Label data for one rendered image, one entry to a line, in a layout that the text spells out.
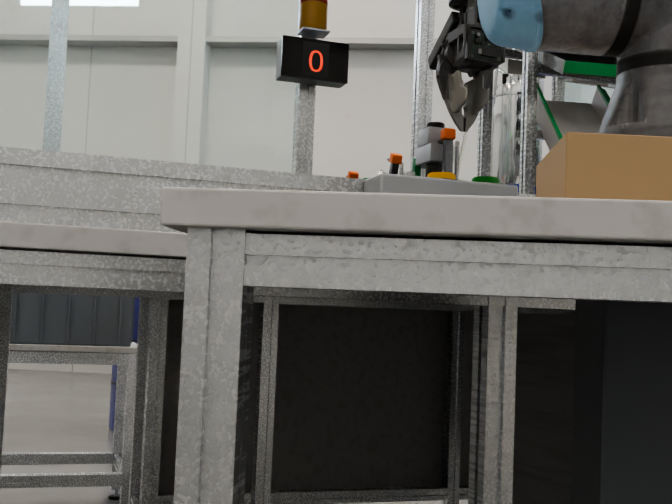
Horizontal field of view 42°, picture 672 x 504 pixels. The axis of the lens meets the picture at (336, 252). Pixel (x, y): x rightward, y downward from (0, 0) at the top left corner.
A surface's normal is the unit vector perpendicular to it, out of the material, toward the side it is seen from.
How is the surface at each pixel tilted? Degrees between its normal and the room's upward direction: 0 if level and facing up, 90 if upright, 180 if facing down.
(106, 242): 90
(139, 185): 90
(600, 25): 134
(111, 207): 90
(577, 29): 144
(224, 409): 90
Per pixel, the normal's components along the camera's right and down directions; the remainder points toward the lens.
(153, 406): 0.31, -0.05
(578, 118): 0.13, -0.75
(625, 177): -0.10, -0.07
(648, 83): -0.62, -0.37
